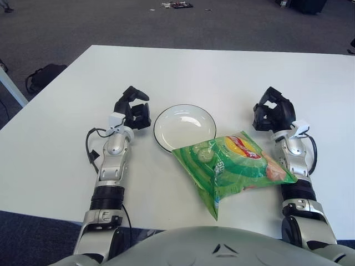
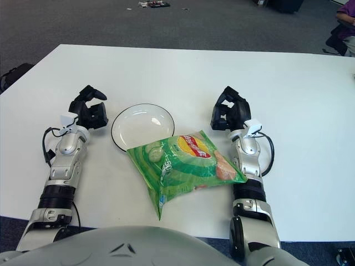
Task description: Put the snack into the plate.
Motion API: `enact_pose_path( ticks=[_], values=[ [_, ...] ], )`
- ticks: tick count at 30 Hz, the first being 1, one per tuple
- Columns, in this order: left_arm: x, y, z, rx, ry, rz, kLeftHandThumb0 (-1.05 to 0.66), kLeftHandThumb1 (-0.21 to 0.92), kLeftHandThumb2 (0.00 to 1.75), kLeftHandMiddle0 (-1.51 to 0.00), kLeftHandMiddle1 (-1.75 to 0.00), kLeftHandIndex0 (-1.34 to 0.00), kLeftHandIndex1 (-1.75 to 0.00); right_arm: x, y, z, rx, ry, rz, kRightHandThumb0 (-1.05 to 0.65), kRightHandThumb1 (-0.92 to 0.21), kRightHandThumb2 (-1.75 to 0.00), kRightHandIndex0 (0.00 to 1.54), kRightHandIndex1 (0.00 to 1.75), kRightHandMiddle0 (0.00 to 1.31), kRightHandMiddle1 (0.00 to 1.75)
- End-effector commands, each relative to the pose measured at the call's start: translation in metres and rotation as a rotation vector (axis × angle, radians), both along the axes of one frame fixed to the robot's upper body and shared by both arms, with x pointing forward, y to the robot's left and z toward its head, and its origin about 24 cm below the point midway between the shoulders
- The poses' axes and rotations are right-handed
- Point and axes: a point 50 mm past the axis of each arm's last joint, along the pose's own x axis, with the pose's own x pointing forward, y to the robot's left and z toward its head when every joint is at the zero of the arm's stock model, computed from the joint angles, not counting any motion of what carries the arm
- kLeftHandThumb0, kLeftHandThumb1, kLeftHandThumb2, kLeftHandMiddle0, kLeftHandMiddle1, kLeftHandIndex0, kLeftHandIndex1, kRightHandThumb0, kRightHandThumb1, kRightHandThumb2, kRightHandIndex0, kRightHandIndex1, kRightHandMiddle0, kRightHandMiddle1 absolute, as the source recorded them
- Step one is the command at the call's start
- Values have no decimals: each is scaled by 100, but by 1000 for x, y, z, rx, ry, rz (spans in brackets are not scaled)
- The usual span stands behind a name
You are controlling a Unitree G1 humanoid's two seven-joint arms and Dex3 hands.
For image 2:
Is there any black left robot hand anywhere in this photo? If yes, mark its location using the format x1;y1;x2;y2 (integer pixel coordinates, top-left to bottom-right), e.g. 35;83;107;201
68;85;109;131

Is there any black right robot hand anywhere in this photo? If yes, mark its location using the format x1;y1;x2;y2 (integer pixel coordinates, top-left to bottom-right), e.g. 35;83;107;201
210;86;252;131

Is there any green potato chips bag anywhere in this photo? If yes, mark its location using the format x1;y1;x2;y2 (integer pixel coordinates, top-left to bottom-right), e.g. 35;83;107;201
126;130;248;222

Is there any white plate with black rim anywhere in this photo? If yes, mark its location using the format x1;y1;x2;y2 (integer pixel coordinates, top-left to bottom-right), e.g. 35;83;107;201
111;103;176;154

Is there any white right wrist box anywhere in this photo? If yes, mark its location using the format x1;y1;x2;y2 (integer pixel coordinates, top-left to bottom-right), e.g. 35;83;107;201
245;119;263;136

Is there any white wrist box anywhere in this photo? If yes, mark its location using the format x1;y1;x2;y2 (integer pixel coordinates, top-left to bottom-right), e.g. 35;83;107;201
245;119;263;136
59;113;78;131

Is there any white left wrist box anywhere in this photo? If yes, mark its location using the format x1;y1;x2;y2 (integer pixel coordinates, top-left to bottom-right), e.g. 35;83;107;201
59;113;78;131

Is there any black backpack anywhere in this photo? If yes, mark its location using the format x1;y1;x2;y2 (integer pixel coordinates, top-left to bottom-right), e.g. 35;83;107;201
0;63;36;94

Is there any black office chair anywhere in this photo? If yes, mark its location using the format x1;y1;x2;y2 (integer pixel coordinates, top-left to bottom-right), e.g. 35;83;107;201
322;24;349;56

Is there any pile of floor clutter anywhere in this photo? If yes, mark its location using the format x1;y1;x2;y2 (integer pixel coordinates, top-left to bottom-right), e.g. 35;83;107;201
138;1;172;9

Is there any grey robot torso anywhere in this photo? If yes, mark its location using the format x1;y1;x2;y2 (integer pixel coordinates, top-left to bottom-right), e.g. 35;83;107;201
0;226;338;266

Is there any person in purple shirt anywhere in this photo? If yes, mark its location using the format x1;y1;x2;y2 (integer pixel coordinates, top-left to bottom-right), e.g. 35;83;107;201
335;0;355;58

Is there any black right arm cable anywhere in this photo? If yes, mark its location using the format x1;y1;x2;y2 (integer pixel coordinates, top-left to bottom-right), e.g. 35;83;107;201
257;131;275;177

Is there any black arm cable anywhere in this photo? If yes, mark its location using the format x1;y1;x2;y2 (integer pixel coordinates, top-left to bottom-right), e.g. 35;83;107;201
257;131;275;177
41;126;82;228

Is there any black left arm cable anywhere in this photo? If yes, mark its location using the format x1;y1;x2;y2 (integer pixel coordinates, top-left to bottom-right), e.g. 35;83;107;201
41;126;82;228

